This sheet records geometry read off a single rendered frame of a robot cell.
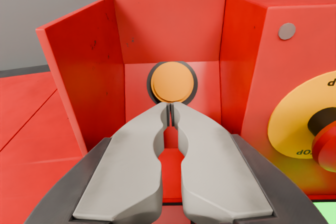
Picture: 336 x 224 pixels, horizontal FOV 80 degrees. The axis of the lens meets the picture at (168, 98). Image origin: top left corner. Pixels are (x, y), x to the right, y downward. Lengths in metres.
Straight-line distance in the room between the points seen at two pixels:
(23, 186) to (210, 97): 0.39
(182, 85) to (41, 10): 0.90
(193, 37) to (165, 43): 0.03
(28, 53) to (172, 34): 0.99
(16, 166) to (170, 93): 0.42
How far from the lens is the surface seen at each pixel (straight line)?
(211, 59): 0.20
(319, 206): 0.23
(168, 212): 0.19
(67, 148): 0.50
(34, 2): 1.04
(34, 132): 0.61
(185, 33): 0.18
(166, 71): 0.18
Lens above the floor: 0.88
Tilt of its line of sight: 57 degrees down
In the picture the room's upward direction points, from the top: 180 degrees clockwise
